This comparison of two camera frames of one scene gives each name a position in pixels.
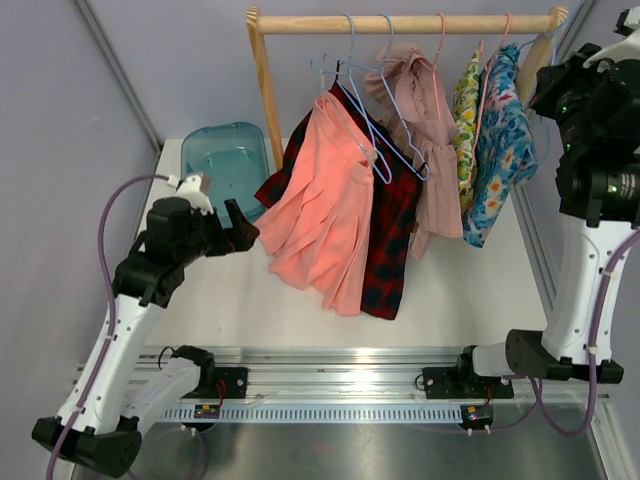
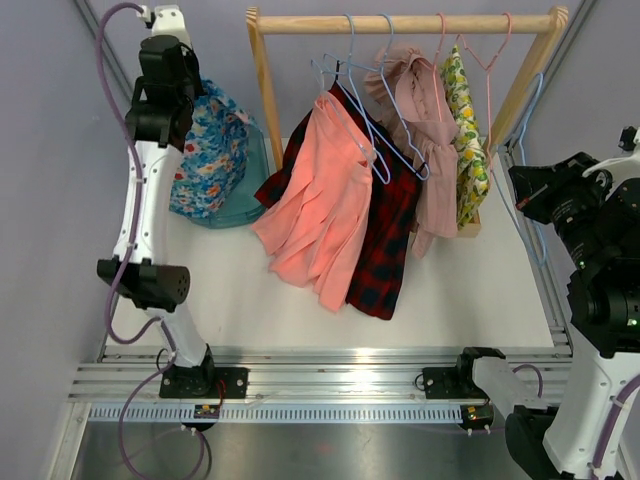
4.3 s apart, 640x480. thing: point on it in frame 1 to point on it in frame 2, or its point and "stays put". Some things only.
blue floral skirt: (505, 153) to (214, 156)
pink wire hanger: (484, 88) to (486, 69)
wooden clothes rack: (258, 25) stays put
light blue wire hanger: (553, 34) to (520, 151)
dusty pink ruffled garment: (414, 110) stays put
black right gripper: (555, 80) to (535, 186)
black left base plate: (233, 381) stays put
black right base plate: (462, 383) stays put
